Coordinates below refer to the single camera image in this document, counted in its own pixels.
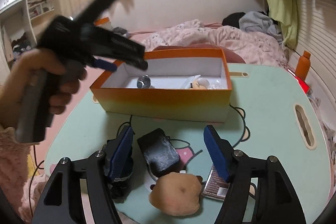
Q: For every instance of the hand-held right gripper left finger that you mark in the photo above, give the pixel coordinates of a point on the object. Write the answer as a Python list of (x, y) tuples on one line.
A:
[(123, 150)]

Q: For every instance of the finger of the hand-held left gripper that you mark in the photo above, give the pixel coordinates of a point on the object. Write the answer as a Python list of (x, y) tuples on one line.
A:
[(136, 62), (106, 65)]

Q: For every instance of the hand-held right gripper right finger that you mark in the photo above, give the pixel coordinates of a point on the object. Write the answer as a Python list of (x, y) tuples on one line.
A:
[(216, 153)]

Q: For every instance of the brown chocolate packet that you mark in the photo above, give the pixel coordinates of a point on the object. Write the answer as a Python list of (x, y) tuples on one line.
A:
[(214, 187)]

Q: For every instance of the black case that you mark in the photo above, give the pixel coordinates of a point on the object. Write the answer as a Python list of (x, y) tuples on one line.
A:
[(157, 153)]

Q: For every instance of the black lace cloth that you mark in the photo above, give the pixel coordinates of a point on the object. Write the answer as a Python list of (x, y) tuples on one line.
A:
[(119, 190)]

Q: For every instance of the orange cardboard box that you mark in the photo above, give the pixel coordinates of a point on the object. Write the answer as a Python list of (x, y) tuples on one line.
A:
[(162, 106)]

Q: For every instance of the tan plush toy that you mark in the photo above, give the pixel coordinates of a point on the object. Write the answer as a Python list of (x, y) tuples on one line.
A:
[(176, 192)]

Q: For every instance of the person's left hand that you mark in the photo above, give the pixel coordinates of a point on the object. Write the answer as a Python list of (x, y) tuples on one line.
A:
[(15, 87)]

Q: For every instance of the silver round metal object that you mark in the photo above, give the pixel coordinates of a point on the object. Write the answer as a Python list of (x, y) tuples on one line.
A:
[(143, 81)]

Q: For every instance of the orange flat box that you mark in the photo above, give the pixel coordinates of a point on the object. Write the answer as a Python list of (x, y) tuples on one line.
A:
[(101, 22)]

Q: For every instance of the grey clothes on bed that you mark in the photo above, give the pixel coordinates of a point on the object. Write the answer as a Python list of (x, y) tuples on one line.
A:
[(119, 30)]

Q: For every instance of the dark clothing pile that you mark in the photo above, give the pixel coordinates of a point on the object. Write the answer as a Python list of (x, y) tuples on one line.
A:
[(22, 44)]

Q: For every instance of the mint green cartoon table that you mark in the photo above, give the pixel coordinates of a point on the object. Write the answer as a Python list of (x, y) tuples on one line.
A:
[(267, 113)]

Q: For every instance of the clear plastic wrapper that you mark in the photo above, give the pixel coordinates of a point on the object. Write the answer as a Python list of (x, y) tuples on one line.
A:
[(216, 83)]

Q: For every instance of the dark red cushion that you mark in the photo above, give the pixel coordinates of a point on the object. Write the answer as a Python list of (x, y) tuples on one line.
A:
[(235, 57)]

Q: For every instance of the pink patterned blanket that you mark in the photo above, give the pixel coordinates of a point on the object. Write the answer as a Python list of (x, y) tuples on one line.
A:
[(236, 43)]

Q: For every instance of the black clothing heap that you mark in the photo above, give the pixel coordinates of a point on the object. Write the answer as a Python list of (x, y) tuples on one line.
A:
[(232, 19)]

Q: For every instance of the smartphone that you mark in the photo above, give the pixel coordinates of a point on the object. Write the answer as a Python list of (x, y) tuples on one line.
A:
[(301, 83)]

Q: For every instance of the orange bottle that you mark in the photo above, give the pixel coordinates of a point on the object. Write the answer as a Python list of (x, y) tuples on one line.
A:
[(302, 66)]

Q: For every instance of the grey clothing heap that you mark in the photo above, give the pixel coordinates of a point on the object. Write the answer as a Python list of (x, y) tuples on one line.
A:
[(256, 23)]

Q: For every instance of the yellow-green hanging garment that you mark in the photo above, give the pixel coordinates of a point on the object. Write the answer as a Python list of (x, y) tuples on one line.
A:
[(282, 11)]

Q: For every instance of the white wall shelf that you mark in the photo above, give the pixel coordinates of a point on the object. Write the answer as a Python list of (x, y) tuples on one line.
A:
[(39, 7)]

